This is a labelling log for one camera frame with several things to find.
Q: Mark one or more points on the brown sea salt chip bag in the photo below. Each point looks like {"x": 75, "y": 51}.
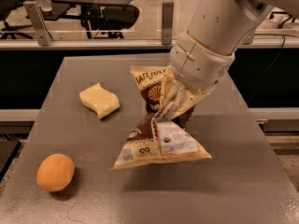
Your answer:
{"x": 157, "y": 140}

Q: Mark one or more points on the orange fruit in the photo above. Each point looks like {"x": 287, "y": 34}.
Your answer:
{"x": 55, "y": 172}

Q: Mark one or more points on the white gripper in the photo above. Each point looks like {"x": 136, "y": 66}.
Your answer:
{"x": 199, "y": 61}

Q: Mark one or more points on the black chair at left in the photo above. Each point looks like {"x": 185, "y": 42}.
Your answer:
{"x": 6, "y": 6}

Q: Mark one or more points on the dark background desk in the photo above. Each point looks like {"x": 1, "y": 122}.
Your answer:
{"x": 99, "y": 3}

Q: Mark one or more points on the left metal barrier bracket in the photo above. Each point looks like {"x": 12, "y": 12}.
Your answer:
{"x": 35, "y": 16}

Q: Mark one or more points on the black office chair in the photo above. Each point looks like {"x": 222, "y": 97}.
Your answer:
{"x": 110, "y": 20}

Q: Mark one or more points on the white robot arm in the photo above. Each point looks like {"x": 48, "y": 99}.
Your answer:
{"x": 220, "y": 25}

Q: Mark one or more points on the yellow wavy sponge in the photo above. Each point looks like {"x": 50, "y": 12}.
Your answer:
{"x": 99, "y": 100}

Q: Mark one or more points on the middle metal barrier bracket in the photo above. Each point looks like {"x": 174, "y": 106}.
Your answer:
{"x": 167, "y": 22}

